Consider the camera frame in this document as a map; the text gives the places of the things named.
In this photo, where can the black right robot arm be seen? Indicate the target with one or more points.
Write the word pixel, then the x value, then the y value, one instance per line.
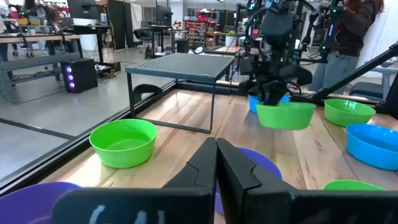
pixel 277 28

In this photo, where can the black background robot arm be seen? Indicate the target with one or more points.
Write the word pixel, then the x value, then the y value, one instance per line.
pixel 334 12

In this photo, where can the wooden top workbench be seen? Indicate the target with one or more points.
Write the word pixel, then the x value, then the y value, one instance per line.
pixel 37 38

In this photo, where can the black aluminium table frame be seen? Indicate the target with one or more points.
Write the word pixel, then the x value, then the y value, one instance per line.
pixel 62 154

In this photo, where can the black rounded chair back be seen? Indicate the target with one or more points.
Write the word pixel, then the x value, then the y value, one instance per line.
pixel 147 88

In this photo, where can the person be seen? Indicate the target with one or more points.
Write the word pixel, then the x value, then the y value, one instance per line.
pixel 354 28
pixel 53 18

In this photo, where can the black metal riser shelf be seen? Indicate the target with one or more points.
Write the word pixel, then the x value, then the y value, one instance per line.
pixel 183 67

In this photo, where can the blue plastic mini bowl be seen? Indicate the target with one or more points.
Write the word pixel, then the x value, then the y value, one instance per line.
pixel 253 104
pixel 373 152

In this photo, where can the black computer monitor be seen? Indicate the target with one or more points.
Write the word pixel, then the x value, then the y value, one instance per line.
pixel 164 15
pixel 82 8

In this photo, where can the black standing desk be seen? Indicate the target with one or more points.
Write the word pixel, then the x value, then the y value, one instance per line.
pixel 90 28

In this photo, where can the dark office chair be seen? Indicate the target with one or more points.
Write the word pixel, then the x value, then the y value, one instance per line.
pixel 367 90

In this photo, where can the black partition panel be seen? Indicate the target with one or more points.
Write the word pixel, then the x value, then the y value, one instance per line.
pixel 116 25

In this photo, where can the grey desk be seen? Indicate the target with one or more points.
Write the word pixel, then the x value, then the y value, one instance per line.
pixel 386 84

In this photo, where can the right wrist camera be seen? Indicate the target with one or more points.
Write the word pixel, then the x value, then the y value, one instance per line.
pixel 298 74

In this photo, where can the small plant in white pot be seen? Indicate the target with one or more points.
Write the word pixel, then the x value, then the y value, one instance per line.
pixel 230 40

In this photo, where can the purple plastic mini bowl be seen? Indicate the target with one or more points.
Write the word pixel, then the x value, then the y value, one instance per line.
pixel 25 205
pixel 267 165

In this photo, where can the shelf with red bins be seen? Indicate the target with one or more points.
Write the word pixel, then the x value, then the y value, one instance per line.
pixel 199 29

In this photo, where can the black office chair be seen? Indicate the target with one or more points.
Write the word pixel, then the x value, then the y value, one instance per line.
pixel 143 35

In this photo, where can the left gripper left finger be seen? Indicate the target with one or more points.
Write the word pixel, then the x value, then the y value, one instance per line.
pixel 186 205

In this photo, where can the green plastic mini bowl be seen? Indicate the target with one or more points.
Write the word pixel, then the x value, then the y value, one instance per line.
pixel 286 118
pixel 124 155
pixel 348 116
pixel 351 186

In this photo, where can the black computer tower with lights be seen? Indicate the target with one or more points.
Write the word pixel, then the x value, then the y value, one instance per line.
pixel 82 74

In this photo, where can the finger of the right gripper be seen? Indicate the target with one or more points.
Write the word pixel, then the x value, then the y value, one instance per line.
pixel 268 93
pixel 280 91

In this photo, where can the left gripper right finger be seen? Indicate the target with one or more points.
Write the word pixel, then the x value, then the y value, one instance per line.
pixel 264 205

